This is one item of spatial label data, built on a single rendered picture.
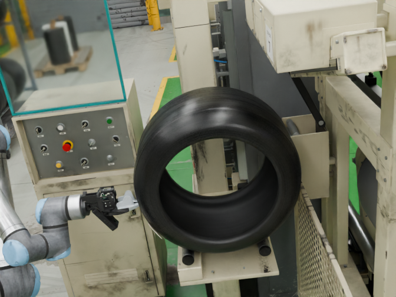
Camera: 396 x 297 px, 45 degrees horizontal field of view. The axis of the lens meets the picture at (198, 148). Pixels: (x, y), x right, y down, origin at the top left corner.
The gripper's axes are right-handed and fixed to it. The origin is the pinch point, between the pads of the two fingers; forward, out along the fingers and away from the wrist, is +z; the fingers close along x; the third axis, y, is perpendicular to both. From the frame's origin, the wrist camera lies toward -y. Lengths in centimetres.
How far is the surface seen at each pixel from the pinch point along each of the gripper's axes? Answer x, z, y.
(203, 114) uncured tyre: -8.7, 27.0, 35.7
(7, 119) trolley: 361, -196, -92
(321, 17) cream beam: -35, 58, 67
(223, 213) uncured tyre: 13.5, 29.8, -17.2
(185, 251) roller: -7.9, 14.6, -17.5
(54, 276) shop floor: 102, -85, -111
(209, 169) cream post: 26.6, 26.5, -3.5
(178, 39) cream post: 27, 21, 52
